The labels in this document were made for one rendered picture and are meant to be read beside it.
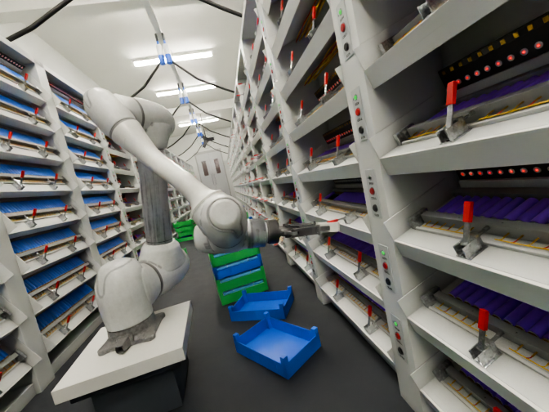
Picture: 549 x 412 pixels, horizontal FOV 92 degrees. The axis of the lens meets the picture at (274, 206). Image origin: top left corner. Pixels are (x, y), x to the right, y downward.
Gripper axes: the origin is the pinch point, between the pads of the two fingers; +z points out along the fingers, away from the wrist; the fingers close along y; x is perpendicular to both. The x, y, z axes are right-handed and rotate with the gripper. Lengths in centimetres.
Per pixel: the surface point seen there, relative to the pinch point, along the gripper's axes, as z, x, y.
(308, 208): 7.8, 1.9, -44.3
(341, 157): 4.9, 22.0, 1.0
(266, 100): 2, 75, -115
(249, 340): -25, -53, -33
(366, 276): 12.2, -17.3, 1.6
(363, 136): 1.6, 24.9, 20.9
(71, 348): -117, -66, -73
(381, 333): 15.7, -36.1, 4.2
